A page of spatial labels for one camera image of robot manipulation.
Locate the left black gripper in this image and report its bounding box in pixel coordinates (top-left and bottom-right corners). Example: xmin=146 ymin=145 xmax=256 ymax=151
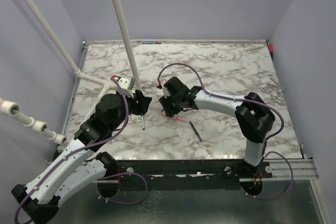
xmin=109 ymin=90 xmax=152 ymax=132

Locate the white blue pen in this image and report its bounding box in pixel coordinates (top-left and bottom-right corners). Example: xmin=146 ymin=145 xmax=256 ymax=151
xmin=141 ymin=115 xmax=145 ymax=130

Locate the red pen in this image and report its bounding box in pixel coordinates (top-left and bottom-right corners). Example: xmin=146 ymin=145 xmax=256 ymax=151
xmin=159 ymin=113 xmax=186 ymax=123

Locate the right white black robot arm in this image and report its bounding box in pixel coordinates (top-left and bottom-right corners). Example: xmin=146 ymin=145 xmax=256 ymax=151
xmin=159 ymin=77 xmax=275 ymax=177

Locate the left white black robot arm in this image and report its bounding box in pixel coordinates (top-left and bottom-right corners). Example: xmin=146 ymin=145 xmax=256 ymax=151
xmin=11 ymin=90 xmax=152 ymax=223

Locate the purple pen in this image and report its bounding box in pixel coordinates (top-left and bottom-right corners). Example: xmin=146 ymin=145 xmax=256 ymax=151
xmin=189 ymin=121 xmax=203 ymax=143

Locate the blue red marker at edge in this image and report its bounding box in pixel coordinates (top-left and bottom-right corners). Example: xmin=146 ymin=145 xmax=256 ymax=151
xmin=142 ymin=41 xmax=162 ymax=45

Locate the red black clamp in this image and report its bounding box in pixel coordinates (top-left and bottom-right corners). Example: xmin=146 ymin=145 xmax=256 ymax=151
xmin=268 ymin=44 xmax=274 ymax=59

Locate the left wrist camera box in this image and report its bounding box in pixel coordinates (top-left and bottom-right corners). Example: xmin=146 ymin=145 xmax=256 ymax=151
xmin=114 ymin=74 xmax=135 ymax=98

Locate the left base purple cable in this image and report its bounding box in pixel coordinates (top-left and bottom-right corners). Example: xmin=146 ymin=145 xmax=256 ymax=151
xmin=96 ymin=172 xmax=148 ymax=205

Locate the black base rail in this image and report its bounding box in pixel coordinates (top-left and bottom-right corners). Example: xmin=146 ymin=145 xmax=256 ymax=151
xmin=97 ymin=159 xmax=272 ymax=191

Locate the white pvc pipe frame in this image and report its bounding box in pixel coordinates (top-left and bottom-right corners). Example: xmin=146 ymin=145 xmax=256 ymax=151
xmin=1 ymin=0 xmax=143 ymax=145

